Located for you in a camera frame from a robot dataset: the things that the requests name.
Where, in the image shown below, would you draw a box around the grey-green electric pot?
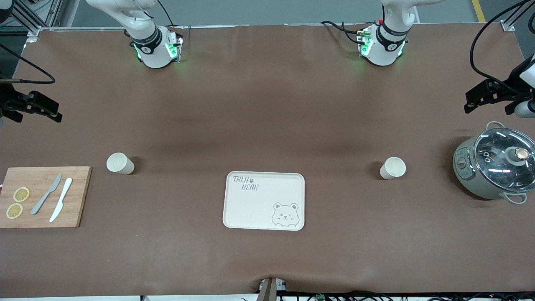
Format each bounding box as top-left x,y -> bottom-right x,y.
453,121 -> 528,204

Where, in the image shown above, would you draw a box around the black right base cable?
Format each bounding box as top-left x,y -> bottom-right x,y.
157,0 -> 185,31

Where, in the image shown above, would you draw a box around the brown table mat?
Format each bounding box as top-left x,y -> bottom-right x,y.
0,23 -> 535,298

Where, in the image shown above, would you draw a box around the white plastic knife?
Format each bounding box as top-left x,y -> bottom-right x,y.
49,178 -> 73,223

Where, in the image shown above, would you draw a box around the glass pot lid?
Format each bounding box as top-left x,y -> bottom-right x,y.
474,128 -> 535,193

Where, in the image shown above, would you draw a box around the white IKEA cup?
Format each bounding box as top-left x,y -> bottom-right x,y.
106,153 -> 135,175
380,157 -> 406,180

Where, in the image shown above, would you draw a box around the metal table clamp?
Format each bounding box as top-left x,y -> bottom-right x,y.
258,277 -> 287,301

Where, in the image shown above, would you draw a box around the aluminium frame post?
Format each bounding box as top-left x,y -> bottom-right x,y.
0,0 -> 63,42
499,0 -> 535,32

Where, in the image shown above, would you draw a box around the grey plastic knife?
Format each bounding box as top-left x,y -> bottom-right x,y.
30,173 -> 63,215

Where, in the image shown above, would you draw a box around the cream bear print tray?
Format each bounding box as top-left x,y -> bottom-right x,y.
222,171 -> 306,231

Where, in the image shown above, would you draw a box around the wooden cutting board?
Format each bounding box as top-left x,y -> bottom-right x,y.
0,166 -> 92,229

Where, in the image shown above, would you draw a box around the black left base cables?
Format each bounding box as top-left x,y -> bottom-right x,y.
320,20 -> 369,46

